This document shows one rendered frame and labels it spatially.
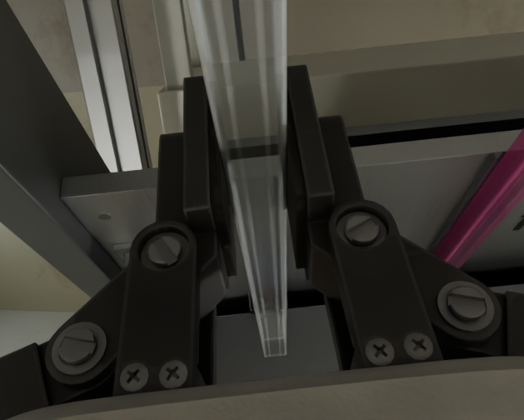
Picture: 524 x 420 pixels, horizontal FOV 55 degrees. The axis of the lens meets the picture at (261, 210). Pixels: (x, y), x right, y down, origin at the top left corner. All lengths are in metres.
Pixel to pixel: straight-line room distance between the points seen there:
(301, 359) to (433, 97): 0.38
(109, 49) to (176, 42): 0.15
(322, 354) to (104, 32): 0.31
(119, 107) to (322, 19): 2.79
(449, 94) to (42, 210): 0.51
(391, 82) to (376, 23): 2.60
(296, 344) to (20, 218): 0.20
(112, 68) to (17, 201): 0.28
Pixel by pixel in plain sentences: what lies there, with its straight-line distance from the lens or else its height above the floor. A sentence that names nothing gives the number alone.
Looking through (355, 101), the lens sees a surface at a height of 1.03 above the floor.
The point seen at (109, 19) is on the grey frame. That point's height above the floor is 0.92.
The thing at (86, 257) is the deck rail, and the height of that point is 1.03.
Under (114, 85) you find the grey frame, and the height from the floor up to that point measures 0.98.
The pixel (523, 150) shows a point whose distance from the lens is 0.22.
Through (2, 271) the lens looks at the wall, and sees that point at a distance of 4.77.
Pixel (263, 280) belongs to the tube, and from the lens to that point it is 0.18.
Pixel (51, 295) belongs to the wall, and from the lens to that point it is 4.62.
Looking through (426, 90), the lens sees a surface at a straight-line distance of 0.62.
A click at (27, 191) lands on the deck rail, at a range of 0.20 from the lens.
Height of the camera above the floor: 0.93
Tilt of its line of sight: 21 degrees up
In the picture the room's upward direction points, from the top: 174 degrees clockwise
